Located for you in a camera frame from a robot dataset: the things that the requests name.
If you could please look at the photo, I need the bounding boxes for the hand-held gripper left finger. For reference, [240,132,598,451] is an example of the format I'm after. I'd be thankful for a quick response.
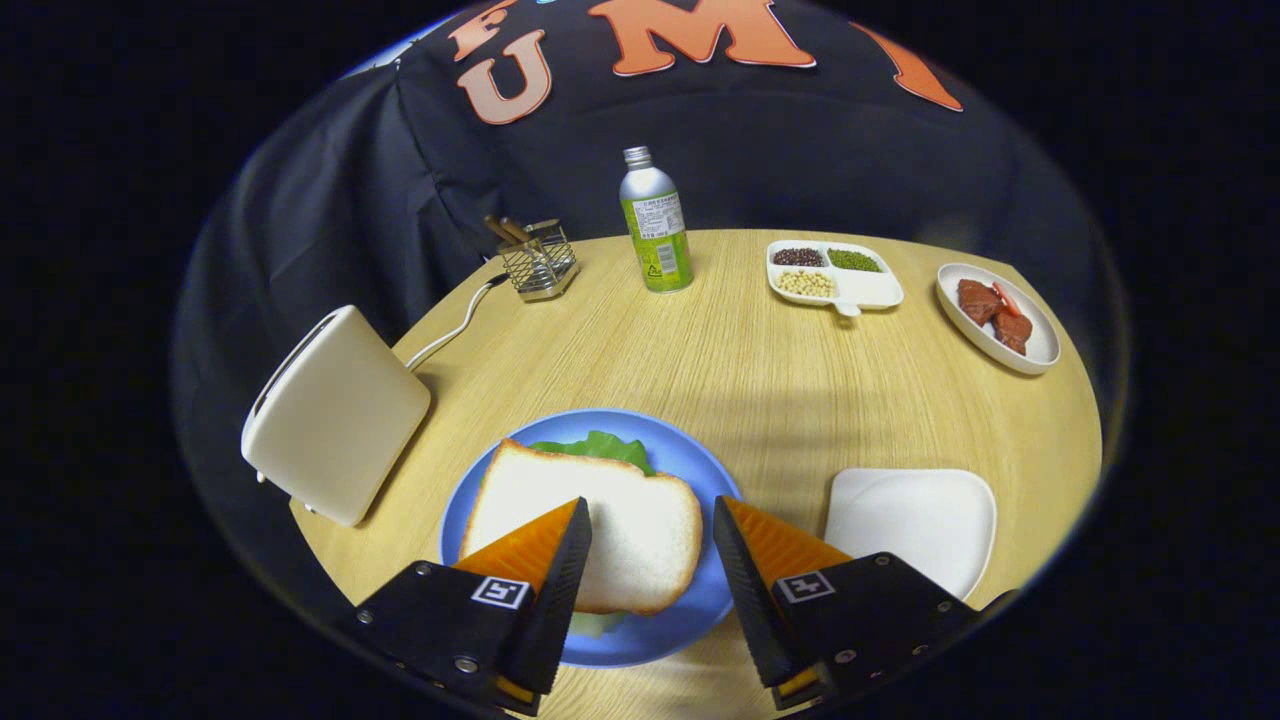
[352,497,593,717]

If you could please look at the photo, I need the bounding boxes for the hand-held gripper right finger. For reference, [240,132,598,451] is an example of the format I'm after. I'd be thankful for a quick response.
[712,495,986,713]

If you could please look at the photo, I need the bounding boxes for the plain white bread slice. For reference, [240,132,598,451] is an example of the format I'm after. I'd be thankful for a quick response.
[458,438,704,616]

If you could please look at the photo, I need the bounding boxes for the green lettuce leaf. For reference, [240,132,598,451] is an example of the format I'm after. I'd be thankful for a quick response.
[527,430,658,639]

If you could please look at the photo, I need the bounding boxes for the blue plate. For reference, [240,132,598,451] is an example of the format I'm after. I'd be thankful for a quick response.
[438,408,746,669]

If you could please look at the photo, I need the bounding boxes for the white square plate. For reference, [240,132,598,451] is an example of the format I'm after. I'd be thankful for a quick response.
[822,467,999,601]

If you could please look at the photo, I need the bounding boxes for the white toaster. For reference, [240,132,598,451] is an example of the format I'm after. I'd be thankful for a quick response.
[240,305,433,528]

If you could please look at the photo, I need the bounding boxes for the white divided dish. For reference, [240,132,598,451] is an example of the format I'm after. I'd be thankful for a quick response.
[766,240,905,317]

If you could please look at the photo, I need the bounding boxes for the brown meat slice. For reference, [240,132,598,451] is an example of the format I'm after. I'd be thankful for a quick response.
[993,311,1034,356]
[957,278,1004,327]

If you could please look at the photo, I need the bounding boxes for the white oval plate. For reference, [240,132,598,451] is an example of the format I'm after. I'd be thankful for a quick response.
[936,263,1062,376]

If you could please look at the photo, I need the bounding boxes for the silver bottle with green label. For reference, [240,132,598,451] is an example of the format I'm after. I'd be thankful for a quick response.
[618,146,694,294]

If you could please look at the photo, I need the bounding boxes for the black backdrop cloth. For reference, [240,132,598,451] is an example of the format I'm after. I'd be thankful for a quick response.
[170,0,1131,601]

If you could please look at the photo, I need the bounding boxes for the white toaster cable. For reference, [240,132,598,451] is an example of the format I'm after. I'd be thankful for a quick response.
[405,273,511,371]

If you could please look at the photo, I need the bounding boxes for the metal wire basket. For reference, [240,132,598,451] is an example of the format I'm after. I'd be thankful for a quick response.
[497,219,581,304]

